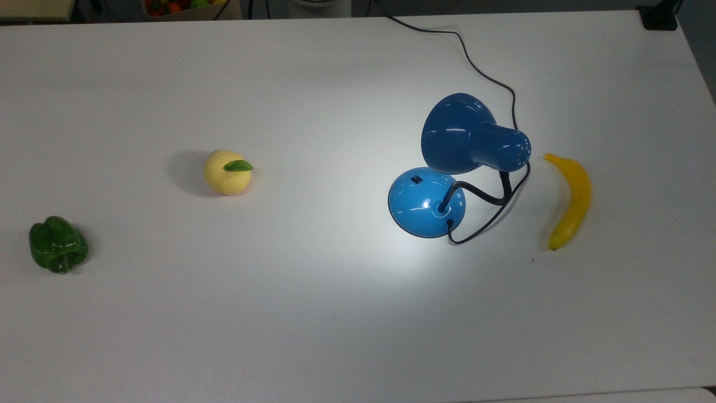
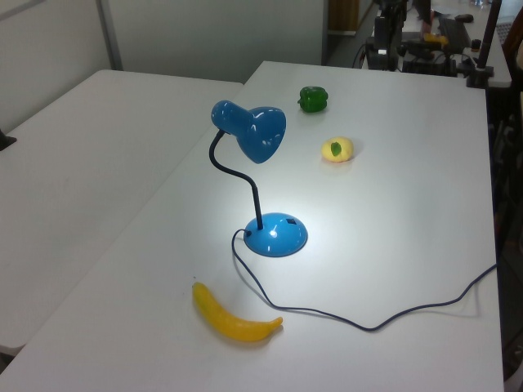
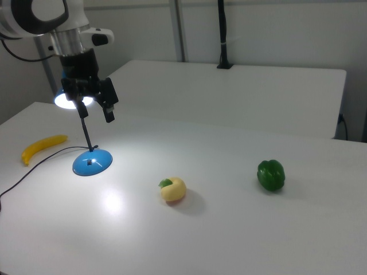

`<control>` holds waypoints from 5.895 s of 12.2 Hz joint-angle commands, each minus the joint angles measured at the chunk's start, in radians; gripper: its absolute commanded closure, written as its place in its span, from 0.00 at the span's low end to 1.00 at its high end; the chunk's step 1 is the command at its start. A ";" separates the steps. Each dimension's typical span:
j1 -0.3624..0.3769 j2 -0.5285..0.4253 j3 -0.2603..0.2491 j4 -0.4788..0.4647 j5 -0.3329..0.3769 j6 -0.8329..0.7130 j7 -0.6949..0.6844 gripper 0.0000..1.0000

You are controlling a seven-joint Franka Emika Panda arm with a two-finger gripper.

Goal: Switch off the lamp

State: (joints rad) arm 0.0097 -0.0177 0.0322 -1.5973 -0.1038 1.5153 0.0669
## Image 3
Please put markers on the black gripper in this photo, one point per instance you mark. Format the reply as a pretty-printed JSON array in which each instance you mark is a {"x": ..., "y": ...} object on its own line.
[{"x": 81, "y": 68}]

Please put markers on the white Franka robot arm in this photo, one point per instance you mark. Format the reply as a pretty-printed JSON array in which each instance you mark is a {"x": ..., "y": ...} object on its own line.
[{"x": 74, "y": 14}]

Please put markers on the blue desk lamp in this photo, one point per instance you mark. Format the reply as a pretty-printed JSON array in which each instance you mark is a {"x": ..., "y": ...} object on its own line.
[{"x": 91, "y": 164}]

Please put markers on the yellow toy banana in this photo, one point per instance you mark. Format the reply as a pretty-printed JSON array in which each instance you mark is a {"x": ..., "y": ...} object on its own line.
[{"x": 40, "y": 146}]

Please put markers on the yellow toy peach with leaf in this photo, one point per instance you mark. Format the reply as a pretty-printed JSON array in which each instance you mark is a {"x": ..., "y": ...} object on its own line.
[{"x": 175, "y": 190}]

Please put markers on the white side table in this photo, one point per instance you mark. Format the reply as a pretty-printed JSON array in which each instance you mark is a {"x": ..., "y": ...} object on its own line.
[{"x": 229, "y": 94}]

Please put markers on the green toy bell pepper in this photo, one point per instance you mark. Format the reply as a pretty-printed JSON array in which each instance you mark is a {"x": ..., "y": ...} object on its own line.
[{"x": 271, "y": 176}]

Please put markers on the grey aluminium frame post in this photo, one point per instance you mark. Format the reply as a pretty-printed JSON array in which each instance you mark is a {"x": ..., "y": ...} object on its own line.
[{"x": 47, "y": 71}]

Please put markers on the black camera pole with clamp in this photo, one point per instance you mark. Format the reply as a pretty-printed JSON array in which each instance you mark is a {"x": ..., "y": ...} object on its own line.
[{"x": 223, "y": 34}]

